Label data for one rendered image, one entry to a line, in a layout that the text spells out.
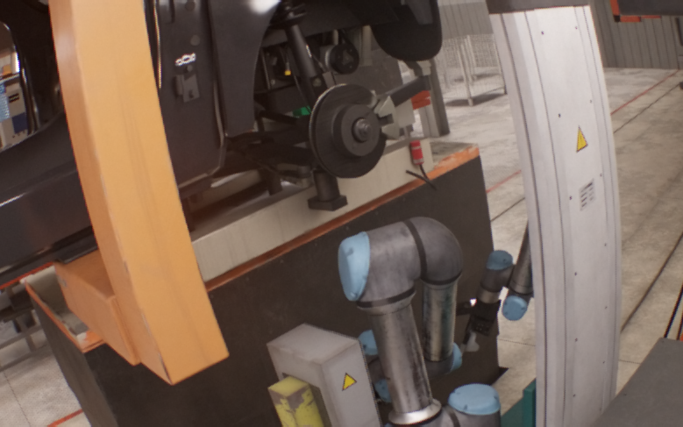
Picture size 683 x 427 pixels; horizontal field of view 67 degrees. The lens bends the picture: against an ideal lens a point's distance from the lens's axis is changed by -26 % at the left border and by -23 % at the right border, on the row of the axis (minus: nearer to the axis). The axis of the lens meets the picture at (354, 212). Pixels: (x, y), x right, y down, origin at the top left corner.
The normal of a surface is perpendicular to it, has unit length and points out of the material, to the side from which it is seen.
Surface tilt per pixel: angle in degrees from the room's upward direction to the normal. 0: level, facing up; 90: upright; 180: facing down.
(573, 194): 90
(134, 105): 90
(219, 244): 90
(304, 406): 90
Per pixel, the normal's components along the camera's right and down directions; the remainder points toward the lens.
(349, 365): 0.69, 0.07
